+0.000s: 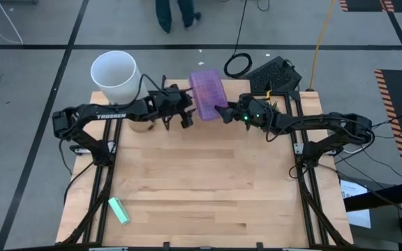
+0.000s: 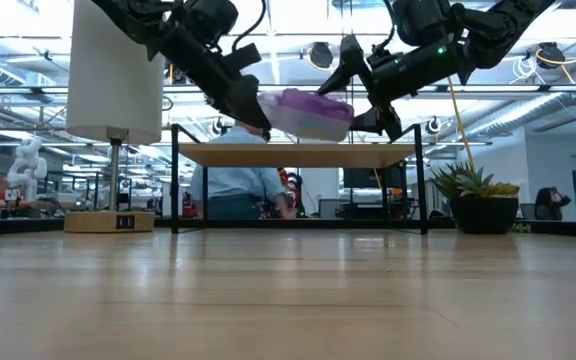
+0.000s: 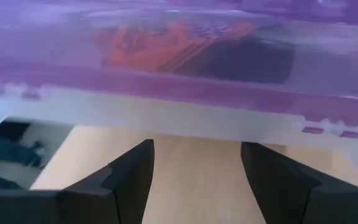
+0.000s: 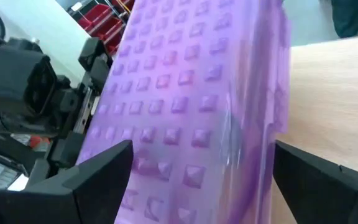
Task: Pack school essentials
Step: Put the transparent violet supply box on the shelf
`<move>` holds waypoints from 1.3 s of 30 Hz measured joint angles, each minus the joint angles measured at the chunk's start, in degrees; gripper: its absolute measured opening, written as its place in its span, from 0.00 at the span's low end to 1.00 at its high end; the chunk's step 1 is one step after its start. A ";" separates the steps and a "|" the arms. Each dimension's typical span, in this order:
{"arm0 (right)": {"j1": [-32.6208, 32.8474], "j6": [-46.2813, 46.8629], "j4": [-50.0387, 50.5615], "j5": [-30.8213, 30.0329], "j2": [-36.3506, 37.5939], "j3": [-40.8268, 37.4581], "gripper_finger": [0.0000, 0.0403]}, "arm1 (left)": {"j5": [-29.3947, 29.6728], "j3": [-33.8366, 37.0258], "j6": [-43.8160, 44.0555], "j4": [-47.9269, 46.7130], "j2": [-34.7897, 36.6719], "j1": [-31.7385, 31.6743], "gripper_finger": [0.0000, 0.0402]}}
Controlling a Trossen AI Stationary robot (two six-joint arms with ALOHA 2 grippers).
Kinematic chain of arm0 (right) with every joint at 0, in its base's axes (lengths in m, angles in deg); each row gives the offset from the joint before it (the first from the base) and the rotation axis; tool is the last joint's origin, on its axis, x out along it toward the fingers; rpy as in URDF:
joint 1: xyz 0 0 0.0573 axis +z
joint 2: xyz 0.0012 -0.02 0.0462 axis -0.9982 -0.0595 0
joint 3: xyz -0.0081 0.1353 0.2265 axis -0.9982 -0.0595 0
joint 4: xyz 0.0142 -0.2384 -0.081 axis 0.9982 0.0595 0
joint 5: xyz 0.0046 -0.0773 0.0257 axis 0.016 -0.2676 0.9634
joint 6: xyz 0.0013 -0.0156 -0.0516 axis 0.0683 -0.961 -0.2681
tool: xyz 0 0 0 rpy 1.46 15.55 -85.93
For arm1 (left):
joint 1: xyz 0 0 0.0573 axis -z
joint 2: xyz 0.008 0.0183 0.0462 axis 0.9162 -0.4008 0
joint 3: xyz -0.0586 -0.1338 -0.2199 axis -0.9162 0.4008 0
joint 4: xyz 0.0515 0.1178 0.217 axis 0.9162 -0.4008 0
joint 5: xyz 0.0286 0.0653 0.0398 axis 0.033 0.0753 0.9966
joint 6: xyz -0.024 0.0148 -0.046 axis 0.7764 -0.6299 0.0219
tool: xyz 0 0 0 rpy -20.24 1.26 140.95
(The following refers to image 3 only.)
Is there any yellow pencil with pink eraser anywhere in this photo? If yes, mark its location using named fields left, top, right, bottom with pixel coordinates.
left=99, top=20, right=257, bottom=74

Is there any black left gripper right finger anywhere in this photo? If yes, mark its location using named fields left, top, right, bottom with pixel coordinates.
left=241, top=142, right=357, bottom=224

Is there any black pen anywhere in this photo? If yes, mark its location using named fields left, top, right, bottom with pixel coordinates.
left=166, top=37, right=296, bottom=85

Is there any dark teal cloth object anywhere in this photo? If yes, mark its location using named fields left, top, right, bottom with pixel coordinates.
left=0, top=121, right=45, bottom=190

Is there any translucent white plastic box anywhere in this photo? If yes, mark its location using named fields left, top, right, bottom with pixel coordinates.
left=0, top=76, right=358, bottom=170

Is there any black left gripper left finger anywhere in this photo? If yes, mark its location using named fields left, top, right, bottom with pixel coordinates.
left=59, top=139, right=155, bottom=224

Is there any purple translucent box lid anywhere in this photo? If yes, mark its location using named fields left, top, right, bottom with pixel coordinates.
left=0, top=0, right=358, bottom=127

